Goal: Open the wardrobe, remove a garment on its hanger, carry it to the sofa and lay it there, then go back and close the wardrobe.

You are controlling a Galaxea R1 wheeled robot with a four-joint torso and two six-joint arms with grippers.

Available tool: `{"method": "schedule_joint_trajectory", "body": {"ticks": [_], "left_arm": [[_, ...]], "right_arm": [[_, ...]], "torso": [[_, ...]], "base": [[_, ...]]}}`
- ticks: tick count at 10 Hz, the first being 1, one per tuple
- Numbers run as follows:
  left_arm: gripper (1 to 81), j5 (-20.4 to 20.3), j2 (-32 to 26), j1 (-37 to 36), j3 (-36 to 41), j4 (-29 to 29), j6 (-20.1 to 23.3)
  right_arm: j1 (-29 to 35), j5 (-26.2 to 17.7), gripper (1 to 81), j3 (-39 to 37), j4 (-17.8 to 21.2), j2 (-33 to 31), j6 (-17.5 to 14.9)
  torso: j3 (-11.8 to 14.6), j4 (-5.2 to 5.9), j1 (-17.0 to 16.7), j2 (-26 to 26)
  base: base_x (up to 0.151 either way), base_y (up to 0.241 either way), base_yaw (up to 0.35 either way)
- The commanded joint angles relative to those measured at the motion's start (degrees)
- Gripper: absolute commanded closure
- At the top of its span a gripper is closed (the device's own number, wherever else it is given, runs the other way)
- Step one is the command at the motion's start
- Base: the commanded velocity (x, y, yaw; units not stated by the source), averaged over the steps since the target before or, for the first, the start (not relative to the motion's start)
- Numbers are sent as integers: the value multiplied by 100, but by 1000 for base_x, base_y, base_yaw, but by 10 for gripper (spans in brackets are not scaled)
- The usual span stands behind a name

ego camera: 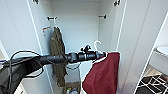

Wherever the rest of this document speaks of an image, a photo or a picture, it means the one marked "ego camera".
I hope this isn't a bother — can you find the white clothes hanger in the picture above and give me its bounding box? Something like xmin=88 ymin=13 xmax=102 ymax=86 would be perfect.
xmin=51 ymin=17 xmax=60 ymax=32

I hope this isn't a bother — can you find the white wardrobe body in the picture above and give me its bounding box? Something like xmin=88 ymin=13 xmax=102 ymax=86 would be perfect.
xmin=31 ymin=0 xmax=129 ymax=94

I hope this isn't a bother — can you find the maroon and white jacket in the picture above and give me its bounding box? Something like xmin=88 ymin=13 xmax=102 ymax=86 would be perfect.
xmin=81 ymin=51 xmax=121 ymax=94

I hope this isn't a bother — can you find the orange and white warning sticker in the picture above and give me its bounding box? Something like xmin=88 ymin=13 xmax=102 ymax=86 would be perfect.
xmin=41 ymin=26 xmax=52 ymax=36

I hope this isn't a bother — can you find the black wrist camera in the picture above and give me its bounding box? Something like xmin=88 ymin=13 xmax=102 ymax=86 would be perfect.
xmin=79 ymin=43 xmax=93 ymax=55

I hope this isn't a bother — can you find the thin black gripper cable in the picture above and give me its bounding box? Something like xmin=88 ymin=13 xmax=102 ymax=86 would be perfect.
xmin=64 ymin=61 xmax=83 ymax=72

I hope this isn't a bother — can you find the dark wardrobe rail hook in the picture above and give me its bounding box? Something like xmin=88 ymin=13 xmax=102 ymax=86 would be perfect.
xmin=46 ymin=15 xmax=59 ymax=21
xmin=97 ymin=13 xmax=108 ymax=20

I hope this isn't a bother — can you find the white wardrobe shelf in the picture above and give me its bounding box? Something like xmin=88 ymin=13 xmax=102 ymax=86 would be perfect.
xmin=79 ymin=61 xmax=90 ymax=81

